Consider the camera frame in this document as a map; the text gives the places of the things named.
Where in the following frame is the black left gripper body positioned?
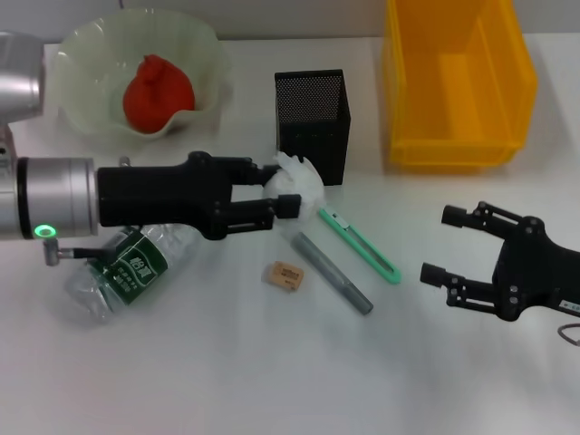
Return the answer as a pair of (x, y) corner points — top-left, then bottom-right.
(96, 151), (256, 242)

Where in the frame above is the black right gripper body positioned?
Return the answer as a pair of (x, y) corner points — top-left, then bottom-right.
(490, 217), (580, 324)

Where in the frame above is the white paper ball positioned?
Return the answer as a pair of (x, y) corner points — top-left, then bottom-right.
(262, 150), (327, 221)

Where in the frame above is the clear green-label water bottle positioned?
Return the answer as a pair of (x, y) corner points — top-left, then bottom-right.
(63, 223), (201, 324)

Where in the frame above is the black mesh pen holder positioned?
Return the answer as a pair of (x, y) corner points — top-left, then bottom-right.
(274, 68), (351, 187)

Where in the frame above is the tan wrapped eraser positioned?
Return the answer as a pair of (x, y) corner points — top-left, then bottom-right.
(261, 259), (305, 293)

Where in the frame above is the mint green utility knife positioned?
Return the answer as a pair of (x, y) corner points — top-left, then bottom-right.
(316, 205), (403, 285)

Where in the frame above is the grey pen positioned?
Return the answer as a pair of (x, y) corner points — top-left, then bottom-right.
(289, 231), (375, 315)

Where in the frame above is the pale green glass fruit plate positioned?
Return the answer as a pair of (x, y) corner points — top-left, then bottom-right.
(50, 10), (230, 146)

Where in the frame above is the yellow plastic bin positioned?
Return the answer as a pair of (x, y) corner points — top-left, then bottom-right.
(382, 0), (540, 174)

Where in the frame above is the right gripper cable with plug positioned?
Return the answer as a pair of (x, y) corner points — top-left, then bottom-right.
(557, 322), (580, 348)

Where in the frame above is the gripper cable with plug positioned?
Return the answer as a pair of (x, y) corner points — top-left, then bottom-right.
(43, 234), (129, 269)
(557, 322), (580, 348)

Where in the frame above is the left gripper cable with plug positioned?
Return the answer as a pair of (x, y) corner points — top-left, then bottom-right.
(43, 234), (129, 269)

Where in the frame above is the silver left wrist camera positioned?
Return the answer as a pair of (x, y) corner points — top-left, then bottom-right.
(0, 31), (47, 158)

